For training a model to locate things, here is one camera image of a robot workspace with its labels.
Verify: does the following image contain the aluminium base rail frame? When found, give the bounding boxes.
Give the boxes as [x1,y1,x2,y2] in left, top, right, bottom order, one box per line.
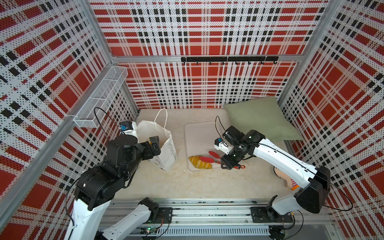
[101,197,343,240]

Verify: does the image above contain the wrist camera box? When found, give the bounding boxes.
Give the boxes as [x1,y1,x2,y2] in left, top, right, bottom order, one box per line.
[215,138,233,155]
[119,121,139,139]

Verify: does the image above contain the small plush doll toy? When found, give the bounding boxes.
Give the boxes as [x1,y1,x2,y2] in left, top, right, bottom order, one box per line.
[274,167,300,191]

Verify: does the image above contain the green cushion pillow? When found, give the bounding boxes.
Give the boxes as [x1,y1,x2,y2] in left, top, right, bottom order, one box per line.
[225,96,303,142]

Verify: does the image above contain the black wall hook rail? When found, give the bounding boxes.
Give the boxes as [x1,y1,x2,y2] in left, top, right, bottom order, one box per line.
[181,56,279,63]

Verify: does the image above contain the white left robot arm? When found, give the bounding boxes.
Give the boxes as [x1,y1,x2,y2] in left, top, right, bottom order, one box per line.
[65,134,161,240]

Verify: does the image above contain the red silicone metal tongs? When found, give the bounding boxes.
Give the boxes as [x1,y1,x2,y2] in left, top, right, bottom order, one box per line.
[200,151,227,168]

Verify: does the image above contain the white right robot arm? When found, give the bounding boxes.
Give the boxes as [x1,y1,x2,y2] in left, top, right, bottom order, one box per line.
[215,126,331,220]

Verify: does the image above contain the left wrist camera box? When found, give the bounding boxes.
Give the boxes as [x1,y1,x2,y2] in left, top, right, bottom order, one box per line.
[119,121,139,139]

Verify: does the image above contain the striped croissant bread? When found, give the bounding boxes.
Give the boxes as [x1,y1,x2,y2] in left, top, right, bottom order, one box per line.
[189,156,212,169]

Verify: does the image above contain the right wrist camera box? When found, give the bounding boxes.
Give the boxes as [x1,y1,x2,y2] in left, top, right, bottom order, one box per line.
[215,138,233,155]

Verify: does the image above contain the green circuit board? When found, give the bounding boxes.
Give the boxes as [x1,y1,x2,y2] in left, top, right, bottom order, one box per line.
[140,227,158,235]

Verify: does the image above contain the white wire mesh basket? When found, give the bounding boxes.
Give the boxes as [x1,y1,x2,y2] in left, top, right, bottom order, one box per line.
[74,66,128,129]

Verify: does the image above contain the beige plastic tray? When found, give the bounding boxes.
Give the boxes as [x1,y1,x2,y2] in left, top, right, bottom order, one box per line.
[184,122,225,172]

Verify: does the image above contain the white paper gift bag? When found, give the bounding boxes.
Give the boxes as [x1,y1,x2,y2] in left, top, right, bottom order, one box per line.
[138,109,178,172]

